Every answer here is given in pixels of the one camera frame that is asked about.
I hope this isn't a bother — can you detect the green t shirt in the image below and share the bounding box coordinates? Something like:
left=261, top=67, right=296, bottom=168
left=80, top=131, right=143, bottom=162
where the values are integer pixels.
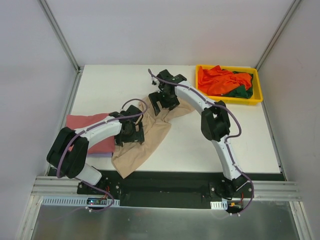
left=222, top=72, right=254, bottom=99

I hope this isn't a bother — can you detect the beige t shirt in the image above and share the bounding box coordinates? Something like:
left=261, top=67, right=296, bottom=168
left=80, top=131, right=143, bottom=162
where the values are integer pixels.
left=111, top=96, right=195, bottom=179

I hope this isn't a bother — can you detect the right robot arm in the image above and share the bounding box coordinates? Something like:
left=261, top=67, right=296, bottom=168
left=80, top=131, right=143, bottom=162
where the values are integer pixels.
left=148, top=69, right=249, bottom=199

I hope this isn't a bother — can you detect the aluminium frame post left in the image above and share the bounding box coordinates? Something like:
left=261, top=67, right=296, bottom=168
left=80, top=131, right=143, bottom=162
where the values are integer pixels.
left=37, top=0, right=81, bottom=73

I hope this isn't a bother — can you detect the aluminium frame post right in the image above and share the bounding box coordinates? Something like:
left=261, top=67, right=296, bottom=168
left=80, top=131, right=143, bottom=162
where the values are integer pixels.
left=255, top=0, right=303, bottom=71

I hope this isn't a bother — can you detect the folded purple t shirt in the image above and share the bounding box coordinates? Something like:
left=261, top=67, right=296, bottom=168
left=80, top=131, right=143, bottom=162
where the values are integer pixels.
left=87, top=152, right=113, bottom=158

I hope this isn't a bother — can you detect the perforated cable tray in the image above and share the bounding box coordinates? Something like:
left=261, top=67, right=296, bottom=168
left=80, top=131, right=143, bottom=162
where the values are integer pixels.
left=210, top=201, right=228, bottom=210
left=42, top=196, right=120, bottom=208

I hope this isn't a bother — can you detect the aluminium front frame rail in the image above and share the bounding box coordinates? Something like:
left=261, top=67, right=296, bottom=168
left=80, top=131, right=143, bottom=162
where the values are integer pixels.
left=31, top=176, right=302, bottom=202

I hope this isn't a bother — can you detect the yellow plastic bin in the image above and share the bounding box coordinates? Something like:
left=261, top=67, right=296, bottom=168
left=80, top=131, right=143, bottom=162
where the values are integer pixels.
left=195, top=64, right=263, bottom=105

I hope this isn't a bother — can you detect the orange t shirt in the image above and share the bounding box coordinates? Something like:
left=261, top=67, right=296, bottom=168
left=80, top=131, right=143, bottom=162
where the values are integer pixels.
left=197, top=65, right=251, bottom=97

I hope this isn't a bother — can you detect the left perforated cable tray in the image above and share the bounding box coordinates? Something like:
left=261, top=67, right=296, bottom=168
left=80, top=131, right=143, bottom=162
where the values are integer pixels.
left=42, top=196, right=120, bottom=208

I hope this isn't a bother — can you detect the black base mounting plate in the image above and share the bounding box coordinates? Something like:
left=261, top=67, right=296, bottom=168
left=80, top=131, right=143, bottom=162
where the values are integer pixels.
left=47, top=167, right=287, bottom=210

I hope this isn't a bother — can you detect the aluminium frame post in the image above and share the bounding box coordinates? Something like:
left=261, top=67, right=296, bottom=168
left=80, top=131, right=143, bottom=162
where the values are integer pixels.
left=37, top=0, right=81, bottom=73
left=255, top=0, right=303, bottom=71

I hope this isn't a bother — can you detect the right perforated cable tray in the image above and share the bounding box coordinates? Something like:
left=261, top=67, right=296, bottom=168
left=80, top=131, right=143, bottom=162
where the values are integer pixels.
left=210, top=201, right=228, bottom=210

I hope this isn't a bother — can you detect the aluminium frame rail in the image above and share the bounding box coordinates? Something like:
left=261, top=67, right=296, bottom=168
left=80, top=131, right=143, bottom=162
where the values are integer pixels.
left=32, top=71, right=83, bottom=196
left=31, top=176, right=302, bottom=202

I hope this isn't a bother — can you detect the aluminium frame rail left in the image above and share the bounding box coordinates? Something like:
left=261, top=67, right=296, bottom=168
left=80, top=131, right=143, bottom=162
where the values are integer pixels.
left=32, top=71, right=83, bottom=196

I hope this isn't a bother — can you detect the folded red t shirt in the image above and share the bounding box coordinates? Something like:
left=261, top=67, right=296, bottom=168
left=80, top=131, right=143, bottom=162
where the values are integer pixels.
left=66, top=113, right=116, bottom=154

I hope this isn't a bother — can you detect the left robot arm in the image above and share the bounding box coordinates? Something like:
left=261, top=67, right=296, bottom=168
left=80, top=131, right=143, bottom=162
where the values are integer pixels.
left=46, top=105, right=145, bottom=195

